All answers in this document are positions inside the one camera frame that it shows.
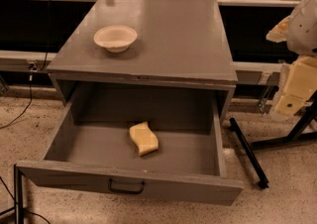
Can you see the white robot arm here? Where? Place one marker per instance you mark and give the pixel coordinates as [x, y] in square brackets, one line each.
[301, 39]

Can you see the yellow sponge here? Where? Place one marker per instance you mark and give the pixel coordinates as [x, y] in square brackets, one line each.
[144, 138]

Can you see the black drawer handle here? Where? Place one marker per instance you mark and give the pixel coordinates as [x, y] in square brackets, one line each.
[125, 188]

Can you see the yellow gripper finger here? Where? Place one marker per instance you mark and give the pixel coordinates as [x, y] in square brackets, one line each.
[278, 33]
[288, 105]

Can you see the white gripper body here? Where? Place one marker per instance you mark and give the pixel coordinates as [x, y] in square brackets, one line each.
[304, 33]

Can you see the black stand base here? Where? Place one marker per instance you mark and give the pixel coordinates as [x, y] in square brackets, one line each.
[296, 137]

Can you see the grey open drawer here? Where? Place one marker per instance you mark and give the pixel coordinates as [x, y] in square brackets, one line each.
[92, 144]

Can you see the black metal frame leg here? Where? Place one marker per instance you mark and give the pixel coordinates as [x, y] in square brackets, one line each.
[18, 193]

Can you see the grey cabinet counter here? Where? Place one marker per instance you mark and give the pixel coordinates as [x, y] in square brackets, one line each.
[180, 43]

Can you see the white bowl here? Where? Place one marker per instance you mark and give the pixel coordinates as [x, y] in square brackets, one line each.
[115, 39]

